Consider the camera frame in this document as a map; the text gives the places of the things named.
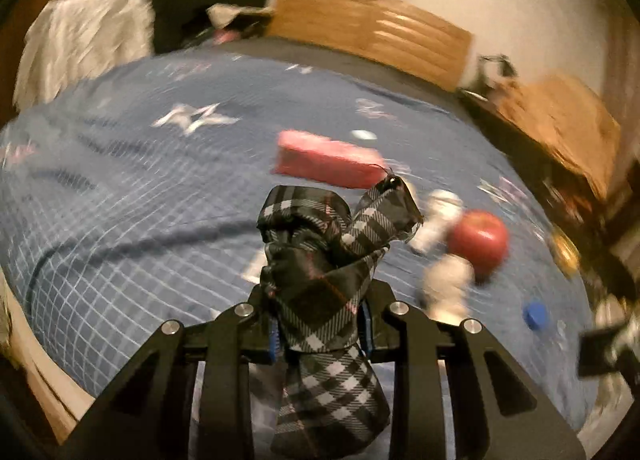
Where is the black clothes pile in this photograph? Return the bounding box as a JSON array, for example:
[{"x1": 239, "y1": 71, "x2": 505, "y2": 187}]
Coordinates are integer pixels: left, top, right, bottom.
[{"x1": 151, "y1": 0, "x2": 268, "y2": 54}]

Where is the wooden slatted headboard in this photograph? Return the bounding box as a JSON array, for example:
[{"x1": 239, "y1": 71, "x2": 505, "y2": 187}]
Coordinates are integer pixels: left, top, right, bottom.
[{"x1": 267, "y1": 0, "x2": 473, "y2": 92}]

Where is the black desk lamp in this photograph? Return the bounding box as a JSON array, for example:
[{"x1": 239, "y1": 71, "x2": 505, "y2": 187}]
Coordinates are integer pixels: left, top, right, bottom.
[{"x1": 478, "y1": 54, "x2": 518, "y2": 85}]

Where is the orange cloth cover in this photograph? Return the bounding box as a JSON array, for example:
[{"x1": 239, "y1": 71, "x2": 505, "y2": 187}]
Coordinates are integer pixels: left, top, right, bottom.
[{"x1": 495, "y1": 73, "x2": 620, "y2": 201}]

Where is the red apple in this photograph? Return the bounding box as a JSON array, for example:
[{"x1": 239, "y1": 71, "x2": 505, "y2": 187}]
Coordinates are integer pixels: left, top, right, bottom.
[{"x1": 447, "y1": 210, "x2": 509, "y2": 279}]

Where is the grey white sock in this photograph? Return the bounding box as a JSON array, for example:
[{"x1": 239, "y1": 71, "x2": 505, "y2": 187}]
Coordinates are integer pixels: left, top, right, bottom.
[{"x1": 409, "y1": 189, "x2": 475, "y2": 326}]

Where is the yellow snack packet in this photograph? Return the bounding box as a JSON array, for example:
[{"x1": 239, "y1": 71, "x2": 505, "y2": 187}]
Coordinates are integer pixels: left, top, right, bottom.
[{"x1": 548, "y1": 230, "x2": 580, "y2": 278}]

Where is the white crumpled cloth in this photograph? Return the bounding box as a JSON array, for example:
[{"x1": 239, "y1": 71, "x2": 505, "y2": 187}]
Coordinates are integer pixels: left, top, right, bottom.
[{"x1": 13, "y1": 0, "x2": 155, "y2": 111}]

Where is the black plaid cloth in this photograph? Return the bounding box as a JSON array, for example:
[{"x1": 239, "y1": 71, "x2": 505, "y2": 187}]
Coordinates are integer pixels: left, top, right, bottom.
[{"x1": 257, "y1": 174, "x2": 423, "y2": 459}]

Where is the blue checked star bedspread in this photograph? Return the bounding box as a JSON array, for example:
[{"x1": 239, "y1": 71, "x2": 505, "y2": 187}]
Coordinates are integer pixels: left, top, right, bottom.
[{"x1": 1, "y1": 50, "x2": 596, "y2": 459}]

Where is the blue bottle cap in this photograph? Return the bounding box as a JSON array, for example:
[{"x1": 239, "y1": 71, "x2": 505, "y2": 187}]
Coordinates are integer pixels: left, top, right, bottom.
[{"x1": 523, "y1": 301, "x2": 549, "y2": 331}]

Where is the pink rectangular box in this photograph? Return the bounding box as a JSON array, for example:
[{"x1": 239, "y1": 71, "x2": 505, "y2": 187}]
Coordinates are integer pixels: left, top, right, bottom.
[{"x1": 273, "y1": 130, "x2": 387, "y2": 189}]

